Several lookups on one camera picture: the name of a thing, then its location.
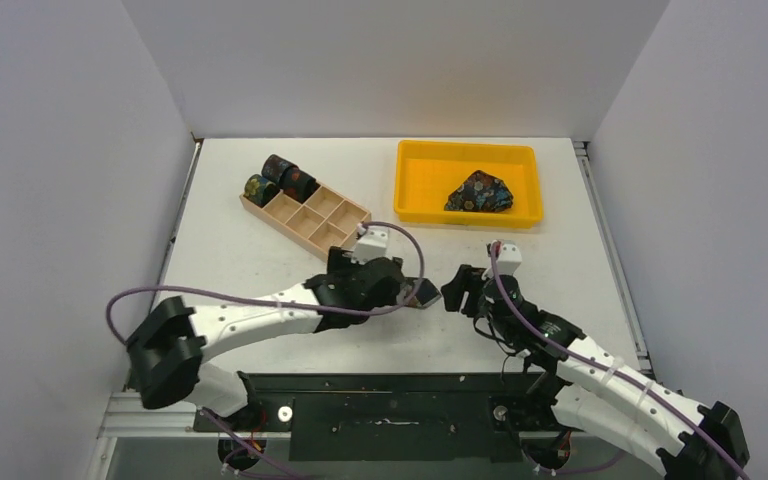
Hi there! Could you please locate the orange grey floral tie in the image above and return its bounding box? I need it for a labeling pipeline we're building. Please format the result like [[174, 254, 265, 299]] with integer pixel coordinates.
[[398, 277, 442, 309]]

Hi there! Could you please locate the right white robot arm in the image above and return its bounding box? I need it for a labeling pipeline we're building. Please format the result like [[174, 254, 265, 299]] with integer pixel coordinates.
[[441, 265, 749, 479]]

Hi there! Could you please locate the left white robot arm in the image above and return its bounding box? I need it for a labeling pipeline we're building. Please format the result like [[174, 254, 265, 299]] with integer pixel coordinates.
[[125, 247, 406, 431]]

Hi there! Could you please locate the wooden compartment tray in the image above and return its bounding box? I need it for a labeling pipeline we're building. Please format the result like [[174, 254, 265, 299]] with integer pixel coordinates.
[[239, 186, 371, 261]]

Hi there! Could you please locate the dark floral folded tie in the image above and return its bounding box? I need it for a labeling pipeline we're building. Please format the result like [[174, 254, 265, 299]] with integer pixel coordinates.
[[444, 170, 514, 213]]

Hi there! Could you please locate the yellow plastic bin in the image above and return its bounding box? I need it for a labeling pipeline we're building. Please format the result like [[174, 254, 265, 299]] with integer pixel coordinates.
[[393, 140, 544, 229]]

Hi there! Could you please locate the red patterned rolled tie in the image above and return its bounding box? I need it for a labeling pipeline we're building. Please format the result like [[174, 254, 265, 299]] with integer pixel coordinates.
[[279, 167, 319, 204]]

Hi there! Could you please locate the yellow floral rolled tie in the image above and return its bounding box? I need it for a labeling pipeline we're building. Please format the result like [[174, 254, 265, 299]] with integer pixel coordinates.
[[242, 174, 281, 208]]

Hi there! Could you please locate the dark rolled tie rear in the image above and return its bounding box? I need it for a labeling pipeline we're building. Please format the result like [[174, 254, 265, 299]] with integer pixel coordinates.
[[261, 154, 297, 186]]

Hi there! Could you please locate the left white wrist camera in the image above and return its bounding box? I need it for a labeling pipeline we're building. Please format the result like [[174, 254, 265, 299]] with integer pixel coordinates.
[[351, 225, 390, 264]]

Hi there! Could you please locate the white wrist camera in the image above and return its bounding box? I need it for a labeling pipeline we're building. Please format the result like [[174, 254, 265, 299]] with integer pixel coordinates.
[[487, 240, 522, 276], [351, 225, 390, 264]]

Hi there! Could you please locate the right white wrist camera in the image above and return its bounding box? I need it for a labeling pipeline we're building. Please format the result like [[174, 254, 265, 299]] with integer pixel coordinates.
[[487, 240, 522, 276]]

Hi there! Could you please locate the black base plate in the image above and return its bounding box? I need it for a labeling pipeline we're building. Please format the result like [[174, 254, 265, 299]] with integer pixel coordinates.
[[125, 372, 657, 465]]

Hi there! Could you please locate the aluminium frame rail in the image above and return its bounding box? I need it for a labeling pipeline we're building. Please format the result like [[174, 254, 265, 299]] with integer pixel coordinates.
[[85, 391, 196, 479]]

